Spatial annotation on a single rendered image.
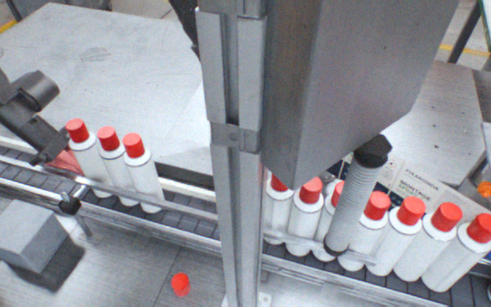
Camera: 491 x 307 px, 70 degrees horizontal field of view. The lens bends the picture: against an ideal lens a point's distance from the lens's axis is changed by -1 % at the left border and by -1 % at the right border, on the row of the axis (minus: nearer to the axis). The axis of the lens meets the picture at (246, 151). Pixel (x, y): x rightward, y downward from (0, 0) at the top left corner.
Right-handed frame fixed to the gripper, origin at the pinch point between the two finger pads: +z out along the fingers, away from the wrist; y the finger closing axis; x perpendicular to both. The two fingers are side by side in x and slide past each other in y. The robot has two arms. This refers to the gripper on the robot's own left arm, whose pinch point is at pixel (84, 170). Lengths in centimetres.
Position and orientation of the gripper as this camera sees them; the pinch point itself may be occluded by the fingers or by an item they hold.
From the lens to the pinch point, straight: 84.5
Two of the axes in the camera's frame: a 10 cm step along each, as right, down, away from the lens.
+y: 3.0, -7.1, 6.4
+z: 6.1, 6.6, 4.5
